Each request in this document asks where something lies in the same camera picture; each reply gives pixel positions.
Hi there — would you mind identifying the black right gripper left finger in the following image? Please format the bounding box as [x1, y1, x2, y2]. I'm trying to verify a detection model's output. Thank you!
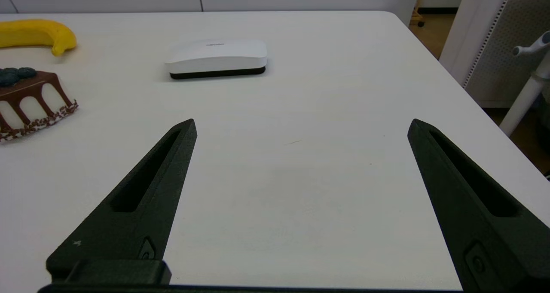
[46, 119, 198, 281]

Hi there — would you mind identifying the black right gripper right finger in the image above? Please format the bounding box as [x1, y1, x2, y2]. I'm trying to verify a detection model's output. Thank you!
[407, 119, 550, 292]

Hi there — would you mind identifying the white side table leg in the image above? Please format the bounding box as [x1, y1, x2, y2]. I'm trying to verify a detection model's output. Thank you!
[499, 61, 550, 137]

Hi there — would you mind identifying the chocolate cake slice with blueberries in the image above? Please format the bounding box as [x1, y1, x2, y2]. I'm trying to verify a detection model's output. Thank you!
[0, 67, 79, 142]

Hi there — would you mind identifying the white flat box, black base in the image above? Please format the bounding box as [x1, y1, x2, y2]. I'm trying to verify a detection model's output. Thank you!
[165, 39, 268, 80]

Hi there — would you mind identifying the yellow banana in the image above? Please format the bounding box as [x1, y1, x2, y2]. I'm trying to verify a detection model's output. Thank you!
[0, 19, 78, 56]

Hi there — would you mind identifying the white perforated panel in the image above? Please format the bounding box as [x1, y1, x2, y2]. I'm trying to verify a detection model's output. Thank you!
[439, 0, 550, 109]

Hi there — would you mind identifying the grey crank handle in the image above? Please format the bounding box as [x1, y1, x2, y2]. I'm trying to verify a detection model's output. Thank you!
[512, 31, 550, 56]

